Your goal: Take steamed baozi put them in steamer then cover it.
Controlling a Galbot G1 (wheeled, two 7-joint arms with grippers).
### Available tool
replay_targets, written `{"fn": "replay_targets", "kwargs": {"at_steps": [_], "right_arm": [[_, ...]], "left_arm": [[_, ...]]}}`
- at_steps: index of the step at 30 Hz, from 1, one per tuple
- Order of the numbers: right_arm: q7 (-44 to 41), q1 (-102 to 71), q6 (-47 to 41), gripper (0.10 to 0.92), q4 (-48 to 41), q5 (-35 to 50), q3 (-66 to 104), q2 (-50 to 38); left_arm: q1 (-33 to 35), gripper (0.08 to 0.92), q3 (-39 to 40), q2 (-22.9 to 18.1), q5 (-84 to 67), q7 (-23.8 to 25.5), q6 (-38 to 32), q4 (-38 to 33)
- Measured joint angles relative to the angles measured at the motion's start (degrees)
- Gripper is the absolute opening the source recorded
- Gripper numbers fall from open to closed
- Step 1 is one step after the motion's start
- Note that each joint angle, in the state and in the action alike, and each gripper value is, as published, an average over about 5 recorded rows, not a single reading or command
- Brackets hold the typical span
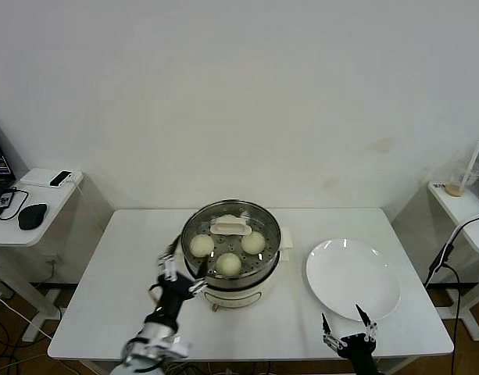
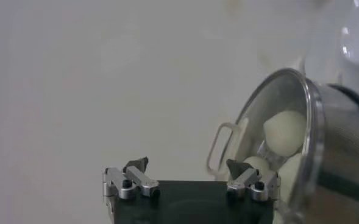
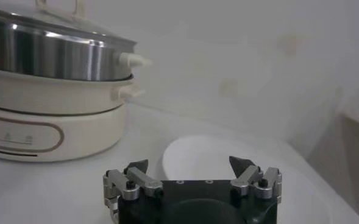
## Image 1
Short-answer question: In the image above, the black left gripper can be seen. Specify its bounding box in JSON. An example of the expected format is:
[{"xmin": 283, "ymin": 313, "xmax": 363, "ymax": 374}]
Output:
[{"xmin": 148, "ymin": 236, "xmax": 209, "ymax": 317}]

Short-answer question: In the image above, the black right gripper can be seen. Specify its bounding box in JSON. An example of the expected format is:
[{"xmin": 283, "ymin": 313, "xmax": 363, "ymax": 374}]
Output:
[{"xmin": 321, "ymin": 305, "xmax": 381, "ymax": 370}]

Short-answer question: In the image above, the glass lid with cream handle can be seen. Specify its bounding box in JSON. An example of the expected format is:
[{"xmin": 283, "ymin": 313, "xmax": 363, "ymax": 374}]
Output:
[{"xmin": 181, "ymin": 199, "xmax": 282, "ymax": 279}]

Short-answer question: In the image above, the perforated steel steamer basket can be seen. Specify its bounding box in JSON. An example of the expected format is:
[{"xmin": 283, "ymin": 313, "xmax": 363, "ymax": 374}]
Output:
[{"xmin": 170, "ymin": 199, "xmax": 295, "ymax": 288}]

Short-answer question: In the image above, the white round plate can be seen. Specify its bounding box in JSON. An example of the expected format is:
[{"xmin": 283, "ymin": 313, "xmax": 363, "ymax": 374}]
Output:
[{"xmin": 306, "ymin": 237, "xmax": 402, "ymax": 323}]

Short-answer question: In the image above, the cream electric cooker pot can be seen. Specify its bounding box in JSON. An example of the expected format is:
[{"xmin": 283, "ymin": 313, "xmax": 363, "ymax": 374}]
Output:
[{"xmin": 172, "ymin": 249, "xmax": 293, "ymax": 313}]

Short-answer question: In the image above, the white rectangular table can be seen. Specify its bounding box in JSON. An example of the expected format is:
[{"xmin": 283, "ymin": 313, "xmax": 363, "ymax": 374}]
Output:
[{"xmin": 47, "ymin": 207, "xmax": 455, "ymax": 375}]

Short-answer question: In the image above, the black and white handheld device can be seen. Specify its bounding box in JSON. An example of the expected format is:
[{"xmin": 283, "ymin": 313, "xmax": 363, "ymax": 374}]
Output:
[{"xmin": 49, "ymin": 170, "xmax": 74, "ymax": 188}]

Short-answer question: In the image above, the black computer mouse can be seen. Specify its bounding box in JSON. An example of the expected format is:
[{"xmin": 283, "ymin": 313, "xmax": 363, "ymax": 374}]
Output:
[{"xmin": 18, "ymin": 202, "xmax": 48, "ymax": 230}]

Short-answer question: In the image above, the white side table with cup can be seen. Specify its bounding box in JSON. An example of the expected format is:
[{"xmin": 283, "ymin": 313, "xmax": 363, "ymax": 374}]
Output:
[{"xmin": 426, "ymin": 180, "xmax": 479, "ymax": 341}]

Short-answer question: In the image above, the flat white box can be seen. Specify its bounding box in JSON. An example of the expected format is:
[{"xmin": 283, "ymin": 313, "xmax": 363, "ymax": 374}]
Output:
[{"xmin": 20, "ymin": 168, "xmax": 83, "ymax": 188}]

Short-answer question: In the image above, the white side table with laptop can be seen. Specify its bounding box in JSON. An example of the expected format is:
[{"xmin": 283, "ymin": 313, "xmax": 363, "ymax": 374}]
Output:
[{"xmin": 0, "ymin": 167, "xmax": 85, "ymax": 343}]

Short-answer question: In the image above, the clear plastic drink cup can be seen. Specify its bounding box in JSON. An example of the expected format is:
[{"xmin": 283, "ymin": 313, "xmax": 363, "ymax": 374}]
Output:
[{"xmin": 446, "ymin": 162, "xmax": 479, "ymax": 198}]

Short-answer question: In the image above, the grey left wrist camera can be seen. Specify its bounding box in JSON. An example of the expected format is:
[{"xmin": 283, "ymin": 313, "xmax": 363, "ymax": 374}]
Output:
[{"xmin": 170, "ymin": 334, "xmax": 194, "ymax": 359}]

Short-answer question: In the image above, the grey cable bundle under table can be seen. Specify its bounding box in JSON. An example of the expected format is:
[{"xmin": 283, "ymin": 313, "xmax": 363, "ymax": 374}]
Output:
[{"xmin": 164, "ymin": 361, "xmax": 213, "ymax": 375}]

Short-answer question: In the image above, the black and white cable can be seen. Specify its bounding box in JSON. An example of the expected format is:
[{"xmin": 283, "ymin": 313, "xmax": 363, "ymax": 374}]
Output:
[{"xmin": 424, "ymin": 210, "xmax": 479, "ymax": 375}]

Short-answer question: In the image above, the black adapter with cable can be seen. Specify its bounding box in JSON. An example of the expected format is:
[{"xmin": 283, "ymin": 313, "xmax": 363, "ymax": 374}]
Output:
[{"xmin": 0, "ymin": 187, "xmax": 31, "ymax": 222}]

